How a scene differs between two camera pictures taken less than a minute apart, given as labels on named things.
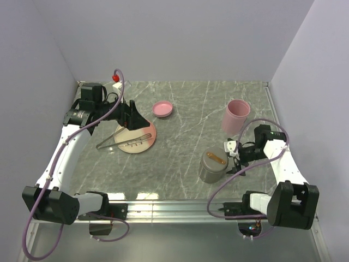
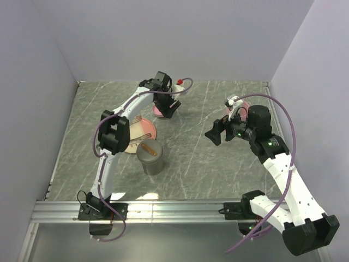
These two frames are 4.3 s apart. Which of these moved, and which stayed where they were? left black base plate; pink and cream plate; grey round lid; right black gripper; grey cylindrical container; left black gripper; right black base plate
Moved: left black gripper; right black gripper; grey cylindrical container; grey round lid
Stayed: right black base plate; pink and cream plate; left black base plate
